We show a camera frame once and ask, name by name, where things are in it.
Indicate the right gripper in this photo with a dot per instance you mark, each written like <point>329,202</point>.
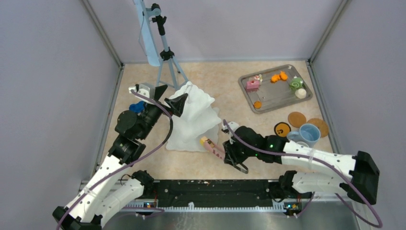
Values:
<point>231,156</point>

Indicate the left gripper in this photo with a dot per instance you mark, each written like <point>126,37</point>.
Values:
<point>177,103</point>

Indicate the pink handled tongs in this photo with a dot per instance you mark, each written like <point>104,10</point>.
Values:
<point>214,149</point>

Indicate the white tiered pillow stand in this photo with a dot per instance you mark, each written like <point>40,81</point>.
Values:
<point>199,119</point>

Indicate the yellow rectangular cake slice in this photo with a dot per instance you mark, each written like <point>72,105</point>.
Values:
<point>203,140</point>

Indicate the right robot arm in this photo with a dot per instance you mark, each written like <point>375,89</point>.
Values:
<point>357,176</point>

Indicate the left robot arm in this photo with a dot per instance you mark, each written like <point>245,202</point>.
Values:
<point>92,208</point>

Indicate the blue toy car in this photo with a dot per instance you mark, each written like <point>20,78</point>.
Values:
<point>137,107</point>

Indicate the black orange face coaster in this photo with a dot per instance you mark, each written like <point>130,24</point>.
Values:
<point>282,129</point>

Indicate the round orange cookie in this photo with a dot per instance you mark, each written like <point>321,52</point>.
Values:
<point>257,104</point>

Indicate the pink square cake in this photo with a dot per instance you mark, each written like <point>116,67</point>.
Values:
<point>252,85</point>

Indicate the round wooden coaster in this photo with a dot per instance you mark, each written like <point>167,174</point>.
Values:
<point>296,119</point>

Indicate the light blue mug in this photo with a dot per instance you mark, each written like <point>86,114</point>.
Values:
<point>307,133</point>

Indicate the small white decorated cake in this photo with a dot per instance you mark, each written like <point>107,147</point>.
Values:
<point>258,78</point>

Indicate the steel serving tray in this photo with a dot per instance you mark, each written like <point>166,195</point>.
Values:
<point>273,95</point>

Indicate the white round bun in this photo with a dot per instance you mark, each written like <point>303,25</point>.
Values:
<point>301,93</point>

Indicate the orange cookie pieces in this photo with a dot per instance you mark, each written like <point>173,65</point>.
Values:
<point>282,76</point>

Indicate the woven rattan coaster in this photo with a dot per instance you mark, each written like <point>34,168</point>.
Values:
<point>321,125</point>

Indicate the green swirl roll cake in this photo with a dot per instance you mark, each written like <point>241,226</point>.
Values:
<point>296,83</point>

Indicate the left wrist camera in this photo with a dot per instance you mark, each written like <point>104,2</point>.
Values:
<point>144,89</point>

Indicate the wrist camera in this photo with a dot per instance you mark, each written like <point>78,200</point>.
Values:
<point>232,125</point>
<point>144,89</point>

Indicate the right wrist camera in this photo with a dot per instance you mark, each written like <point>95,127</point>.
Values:
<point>232,125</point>

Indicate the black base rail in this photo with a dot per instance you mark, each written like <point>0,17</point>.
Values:
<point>220,193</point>

